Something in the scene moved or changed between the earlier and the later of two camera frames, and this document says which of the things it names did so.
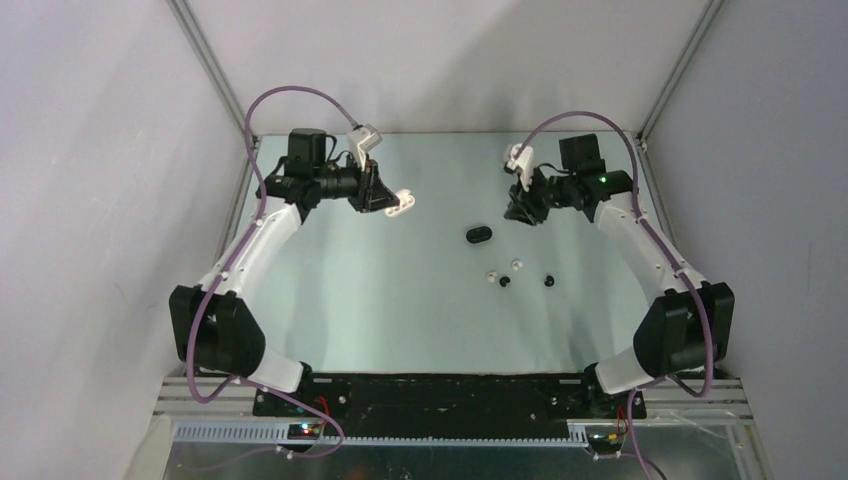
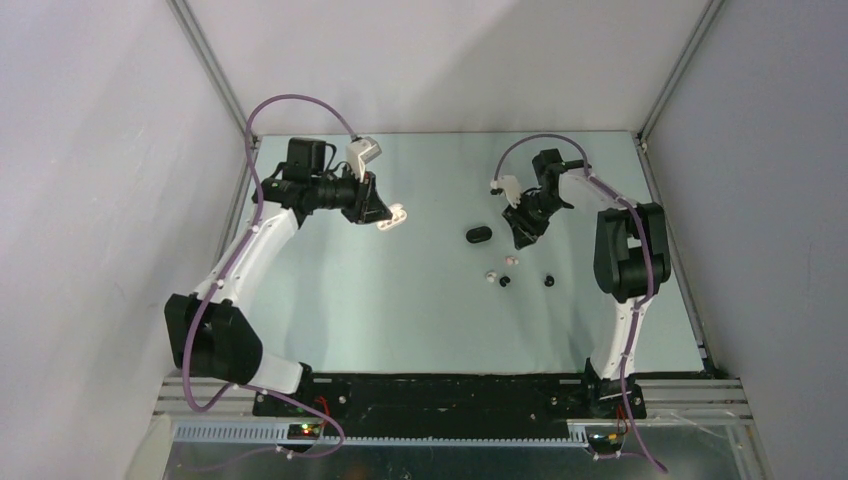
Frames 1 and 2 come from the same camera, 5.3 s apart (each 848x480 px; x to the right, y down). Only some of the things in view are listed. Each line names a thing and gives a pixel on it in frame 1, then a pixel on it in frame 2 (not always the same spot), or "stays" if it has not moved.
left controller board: [302, 431] stays
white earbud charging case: [405, 198] to [399, 215]
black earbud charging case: [479, 234] stays
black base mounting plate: [446, 405] stays
